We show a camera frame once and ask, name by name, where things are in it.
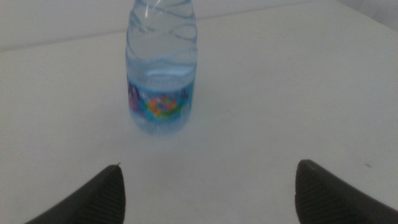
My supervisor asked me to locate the clear water bottle blue cap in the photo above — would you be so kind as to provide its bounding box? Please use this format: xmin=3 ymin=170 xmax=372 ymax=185
xmin=125 ymin=0 xmax=198 ymax=136

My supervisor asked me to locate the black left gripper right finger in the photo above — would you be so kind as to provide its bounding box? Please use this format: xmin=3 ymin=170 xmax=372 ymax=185
xmin=294 ymin=159 xmax=398 ymax=224

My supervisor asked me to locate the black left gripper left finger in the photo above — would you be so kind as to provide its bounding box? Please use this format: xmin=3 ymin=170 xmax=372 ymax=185
xmin=24 ymin=164 xmax=127 ymax=224

